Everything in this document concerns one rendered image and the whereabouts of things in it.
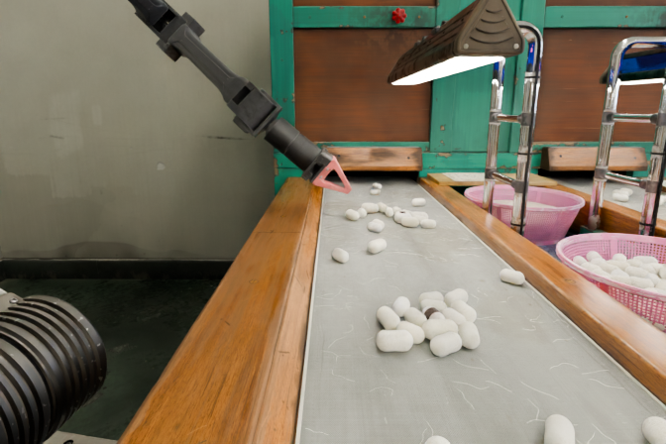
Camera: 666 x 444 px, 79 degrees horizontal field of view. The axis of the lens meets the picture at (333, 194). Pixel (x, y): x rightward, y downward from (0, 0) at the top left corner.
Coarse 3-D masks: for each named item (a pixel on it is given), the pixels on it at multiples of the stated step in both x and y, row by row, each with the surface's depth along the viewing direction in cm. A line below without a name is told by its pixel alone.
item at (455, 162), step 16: (288, 160) 128; (432, 160) 128; (448, 160) 128; (464, 160) 128; (480, 160) 128; (512, 160) 128; (288, 176) 129; (336, 176) 143; (352, 176) 143; (368, 176) 143; (384, 176) 143; (400, 176) 143; (416, 176) 132; (544, 176) 143; (560, 176) 143; (576, 176) 143; (592, 176) 143; (464, 192) 130
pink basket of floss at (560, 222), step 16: (480, 192) 110; (496, 192) 112; (512, 192) 112; (560, 192) 104; (496, 208) 92; (528, 208) 87; (544, 208) 87; (560, 208) 87; (576, 208) 88; (528, 224) 89; (544, 224) 89; (560, 224) 90; (528, 240) 93; (544, 240) 91; (560, 240) 93
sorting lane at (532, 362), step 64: (384, 192) 117; (320, 256) 67; (384, 256) 67; (448, 256) 67; (320, 320) 47; (512, 320) 47; (320, 384) 36; (384, 384) 36; (448, 384) 36; (512, 384) 36; (576, 384) 36; (640, 384) 36
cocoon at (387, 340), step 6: (384, 330) 41; (390, 330) 41; (396, 330) 41; (402, 330) 41; (378, 336) 41; (384, 336) 40; (390, 336) 40; (396, 336) 40; (402, 336) 40; (408, 336) 40; (378, 342) 40; (384, 342) 40; (390, 342) 40; (396, 342) 40; (402, 342) 40; (408, 342) 40; (384, 348) 40; (390, 348) 40; (396, 348) 40; (402, 348) 40; (408, 348) 40
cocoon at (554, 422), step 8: (552, 416) 30; (560, 416) 30; (552, 424) 29; (560, 424) 29; (568, 424) 29; (544, 432) 29; (552, 432) 28; (560, 432) 28; (568, 432) 28; (544, 440) 29; (552, 440) 28; (560, 440) 28; (568, 440) 28
